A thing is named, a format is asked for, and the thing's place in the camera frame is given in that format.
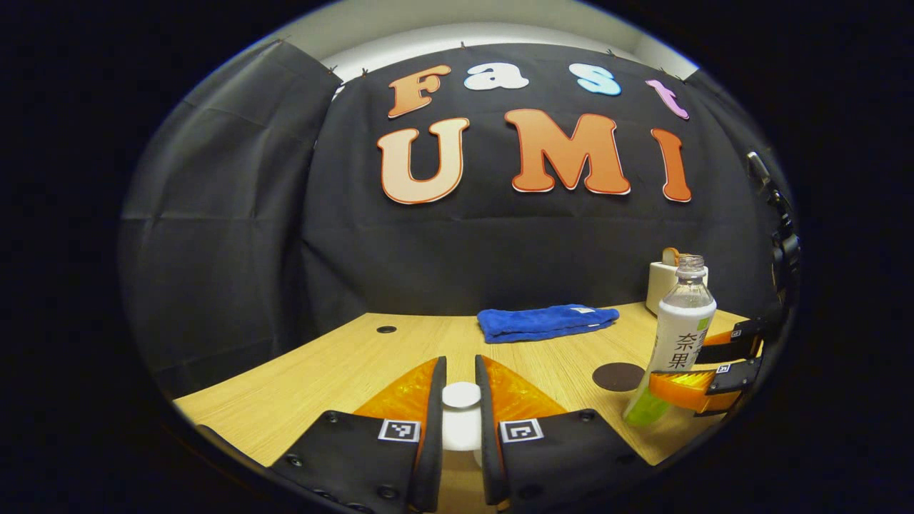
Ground clear green-label water bottle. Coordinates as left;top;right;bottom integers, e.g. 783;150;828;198
623;254;717;428

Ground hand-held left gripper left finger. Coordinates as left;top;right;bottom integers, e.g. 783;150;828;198
270;356;448;513

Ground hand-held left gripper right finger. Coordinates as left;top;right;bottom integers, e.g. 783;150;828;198
474;354;652;512

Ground white toaster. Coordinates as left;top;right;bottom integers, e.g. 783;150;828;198
646;248;709;316

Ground blue folded towel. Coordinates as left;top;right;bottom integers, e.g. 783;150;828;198
477;305;621;344

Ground dark brown round coaster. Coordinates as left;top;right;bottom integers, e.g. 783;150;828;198
592;362;647;393

